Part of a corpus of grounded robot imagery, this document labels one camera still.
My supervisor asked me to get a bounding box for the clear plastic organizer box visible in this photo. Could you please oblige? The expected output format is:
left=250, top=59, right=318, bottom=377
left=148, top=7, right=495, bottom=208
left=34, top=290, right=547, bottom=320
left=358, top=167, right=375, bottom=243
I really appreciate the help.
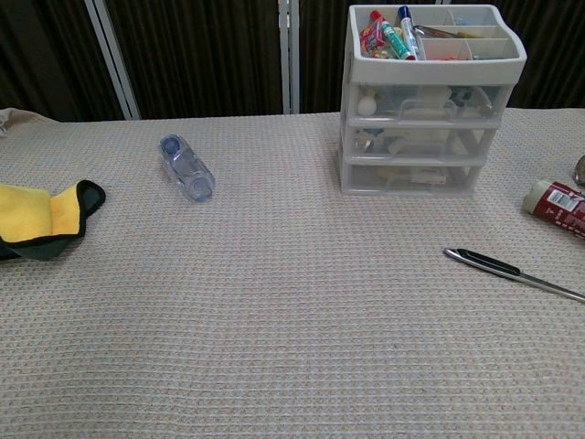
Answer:
left=349, top=82, right=510, bottom=124

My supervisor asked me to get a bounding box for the clear plastic drawer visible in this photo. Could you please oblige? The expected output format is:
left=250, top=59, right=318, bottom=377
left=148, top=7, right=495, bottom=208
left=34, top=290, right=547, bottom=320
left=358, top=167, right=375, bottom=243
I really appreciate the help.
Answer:
left=346, top=160, right=486, bottom=197
left=348, top=123, right=497, bottom=162

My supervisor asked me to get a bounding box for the white plastic drawer unit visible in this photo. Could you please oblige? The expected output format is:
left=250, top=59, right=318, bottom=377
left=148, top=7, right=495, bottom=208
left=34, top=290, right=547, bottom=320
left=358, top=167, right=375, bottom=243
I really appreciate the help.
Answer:
left=338, top=3, right=528, bottom=198

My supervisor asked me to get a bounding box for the beige woven tablecloth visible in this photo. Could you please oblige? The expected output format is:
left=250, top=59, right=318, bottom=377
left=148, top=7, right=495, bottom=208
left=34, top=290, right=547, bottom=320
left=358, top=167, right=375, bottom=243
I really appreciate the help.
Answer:
left=0, top=107, right=585, bottom=439

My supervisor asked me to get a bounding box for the clear plastic water bottle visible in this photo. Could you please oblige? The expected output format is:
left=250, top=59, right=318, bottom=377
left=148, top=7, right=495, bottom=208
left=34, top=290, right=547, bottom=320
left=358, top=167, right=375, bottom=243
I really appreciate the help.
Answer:
left=158, top=134, right=216, bottom=204

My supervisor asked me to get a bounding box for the dark brown pleated curtain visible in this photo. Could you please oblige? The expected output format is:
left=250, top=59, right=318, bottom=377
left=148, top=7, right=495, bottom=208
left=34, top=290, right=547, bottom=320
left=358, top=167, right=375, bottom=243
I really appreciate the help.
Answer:
left=0, top=0, right=585, bottom=123

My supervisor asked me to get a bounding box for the red colourful snack packet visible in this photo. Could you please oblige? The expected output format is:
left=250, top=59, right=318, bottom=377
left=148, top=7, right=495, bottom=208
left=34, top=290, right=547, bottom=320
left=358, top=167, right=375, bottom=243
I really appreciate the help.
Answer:
left=358, top=20, right=389, bottom=59

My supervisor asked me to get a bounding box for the black silver pen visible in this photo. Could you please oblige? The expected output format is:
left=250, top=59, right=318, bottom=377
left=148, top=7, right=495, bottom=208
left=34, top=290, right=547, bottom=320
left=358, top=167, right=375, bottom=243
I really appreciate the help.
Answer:
left=442, top=247, right=585, bottom=303

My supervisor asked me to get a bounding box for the blue cap white marker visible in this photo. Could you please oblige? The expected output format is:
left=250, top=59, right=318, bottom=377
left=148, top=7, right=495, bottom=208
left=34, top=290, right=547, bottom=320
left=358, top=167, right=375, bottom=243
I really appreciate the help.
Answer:
left=396, top=5, right=420, bottom=61

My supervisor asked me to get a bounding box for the yellow black microfiber cloth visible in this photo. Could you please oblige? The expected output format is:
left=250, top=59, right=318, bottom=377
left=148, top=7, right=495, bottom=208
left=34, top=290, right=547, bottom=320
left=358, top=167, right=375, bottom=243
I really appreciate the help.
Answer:
left=0, top=179, right=107, bottom=262

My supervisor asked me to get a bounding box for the red tube with beige cap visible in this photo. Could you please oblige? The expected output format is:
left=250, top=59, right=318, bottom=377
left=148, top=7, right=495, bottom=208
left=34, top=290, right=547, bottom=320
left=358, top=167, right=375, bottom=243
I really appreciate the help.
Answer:
left=521, top=179, right=585, bottom=239

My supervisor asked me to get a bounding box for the grey upright divider post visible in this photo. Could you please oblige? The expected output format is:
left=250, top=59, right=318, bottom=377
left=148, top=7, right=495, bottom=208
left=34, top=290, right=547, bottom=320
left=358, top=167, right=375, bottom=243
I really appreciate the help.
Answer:
left=278, top=0, right=301, bottom=114

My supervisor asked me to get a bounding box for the grey slanted divider post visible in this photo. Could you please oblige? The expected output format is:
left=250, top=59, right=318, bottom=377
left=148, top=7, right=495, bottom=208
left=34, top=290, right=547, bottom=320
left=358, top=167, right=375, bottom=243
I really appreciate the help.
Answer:
left=84, top=0, right=142, bottom=121

